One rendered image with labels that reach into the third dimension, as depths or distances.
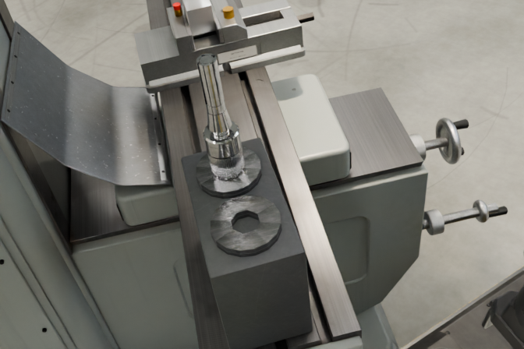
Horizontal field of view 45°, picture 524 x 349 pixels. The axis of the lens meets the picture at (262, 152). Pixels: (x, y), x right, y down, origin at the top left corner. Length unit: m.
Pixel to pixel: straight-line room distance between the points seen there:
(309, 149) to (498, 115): 1.50
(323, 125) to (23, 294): 0.71
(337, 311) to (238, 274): 0.22
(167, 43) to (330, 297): 0.67
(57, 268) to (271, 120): 0.53
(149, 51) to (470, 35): 2.05
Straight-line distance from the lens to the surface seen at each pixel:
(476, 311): 1.39
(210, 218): 0.83
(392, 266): 1.67
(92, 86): 1.44
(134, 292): 1.52
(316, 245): 1.02
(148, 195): 1.30
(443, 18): 3.26
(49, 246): 1.34
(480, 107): 2.74
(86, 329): 1.55
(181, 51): 1.32
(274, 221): 0.79
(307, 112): 1.41
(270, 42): 1.35
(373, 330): 1.80
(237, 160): 0.83
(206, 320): 0.96
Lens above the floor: 1.76
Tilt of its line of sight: 44 degrees down
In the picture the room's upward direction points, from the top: 8 degrees counter-clockwise
